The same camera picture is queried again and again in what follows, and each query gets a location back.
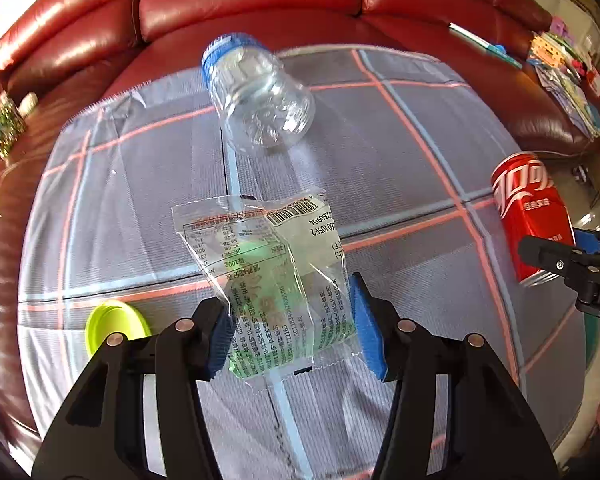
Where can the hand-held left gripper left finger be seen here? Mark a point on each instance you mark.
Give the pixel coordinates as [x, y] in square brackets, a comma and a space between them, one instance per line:
[220, 340]

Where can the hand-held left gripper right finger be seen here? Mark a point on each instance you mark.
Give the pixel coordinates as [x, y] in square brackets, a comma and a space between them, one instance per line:
[370, 330]

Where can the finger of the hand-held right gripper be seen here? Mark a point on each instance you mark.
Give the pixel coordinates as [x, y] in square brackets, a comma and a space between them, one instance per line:
[555, 257]
[597, 241]

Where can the red soda can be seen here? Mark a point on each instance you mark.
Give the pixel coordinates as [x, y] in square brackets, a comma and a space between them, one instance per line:
[525, 205]

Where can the clear plastic wrapper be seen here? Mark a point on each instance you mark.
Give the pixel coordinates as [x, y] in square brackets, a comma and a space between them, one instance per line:
[260, 280]

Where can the yellow-green plastic lid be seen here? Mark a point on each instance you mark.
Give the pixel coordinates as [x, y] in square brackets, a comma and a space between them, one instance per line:
[115, 317]

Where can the grey plaid blanket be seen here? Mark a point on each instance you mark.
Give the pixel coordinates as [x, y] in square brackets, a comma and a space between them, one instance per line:
[380, 185]

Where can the pile of colourful papers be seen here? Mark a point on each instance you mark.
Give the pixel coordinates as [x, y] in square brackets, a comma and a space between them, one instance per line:
[565, 85]

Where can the white and teal booklet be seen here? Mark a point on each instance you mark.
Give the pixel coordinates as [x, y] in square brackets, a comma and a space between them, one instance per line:
[480, 42]

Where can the clear plastic bottle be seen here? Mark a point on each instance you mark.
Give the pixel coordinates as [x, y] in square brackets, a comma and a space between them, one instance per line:
[260, 95]

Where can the patterned small box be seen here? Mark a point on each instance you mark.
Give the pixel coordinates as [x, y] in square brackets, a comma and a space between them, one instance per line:
[2, 127]

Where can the red leather sofa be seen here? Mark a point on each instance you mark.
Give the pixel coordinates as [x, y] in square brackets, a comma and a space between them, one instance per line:
[250, 0]

